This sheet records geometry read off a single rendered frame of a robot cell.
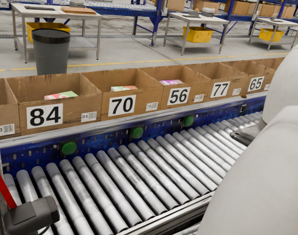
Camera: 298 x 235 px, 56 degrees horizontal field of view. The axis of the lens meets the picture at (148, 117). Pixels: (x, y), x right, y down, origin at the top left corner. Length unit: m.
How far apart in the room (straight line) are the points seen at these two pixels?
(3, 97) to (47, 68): 2.59
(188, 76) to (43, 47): 2.47
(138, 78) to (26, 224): 1.29
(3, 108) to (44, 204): 0.63
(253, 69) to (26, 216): 2.25
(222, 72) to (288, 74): 1.61
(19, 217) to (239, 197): 0.63
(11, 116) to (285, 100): 1.05
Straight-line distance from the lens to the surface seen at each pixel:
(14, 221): 0.74
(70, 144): 1.39
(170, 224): 1.26
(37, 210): 0.75
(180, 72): 2.08
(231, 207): 0.18
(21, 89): 1.59
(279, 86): 0.75
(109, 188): 1.30
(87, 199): 1.24
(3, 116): 1.31
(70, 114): 1.39
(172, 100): 1.71
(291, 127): 0.17
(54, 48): 4.02
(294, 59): 0.74
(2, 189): 0.73
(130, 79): 1.83
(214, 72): 2.34
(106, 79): 1.74
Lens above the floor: 1.64
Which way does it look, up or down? 28 degrees down
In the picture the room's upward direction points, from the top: 10 degrees clockwise
